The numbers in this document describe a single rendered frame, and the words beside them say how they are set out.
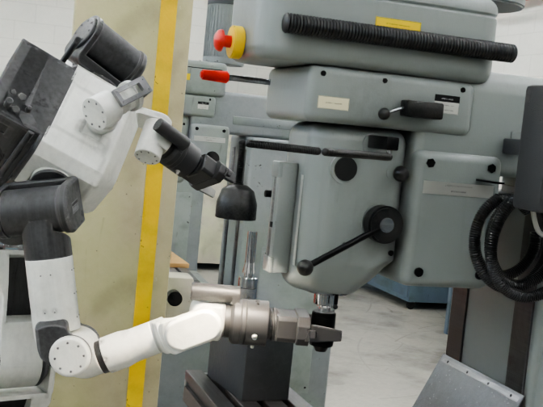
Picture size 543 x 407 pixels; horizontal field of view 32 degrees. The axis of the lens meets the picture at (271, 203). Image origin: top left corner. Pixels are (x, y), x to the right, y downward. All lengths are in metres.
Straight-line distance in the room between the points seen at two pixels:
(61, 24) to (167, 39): 7.32
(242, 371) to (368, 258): 0.55
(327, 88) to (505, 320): 0.63
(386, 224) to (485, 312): 0.40
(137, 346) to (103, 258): 1.67
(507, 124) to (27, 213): 0.92
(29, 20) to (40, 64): 8.76
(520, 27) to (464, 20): 7.37
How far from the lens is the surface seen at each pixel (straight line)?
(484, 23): 1.81
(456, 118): 1.79
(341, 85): 1.68
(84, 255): 3.47
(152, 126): 2.32
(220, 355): 2.30
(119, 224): 3.47
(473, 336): 2.08
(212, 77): 1.83
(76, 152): 1.89
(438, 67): 1.76
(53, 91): 1.95
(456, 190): 1.80
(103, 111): 1.83
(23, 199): 1.82
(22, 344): 2.26
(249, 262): 2.28
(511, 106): 1.86
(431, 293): 9.26
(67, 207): 1.79
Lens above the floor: 1.61
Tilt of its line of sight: 5 degrees down
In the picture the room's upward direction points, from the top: 6 degrees clockwise
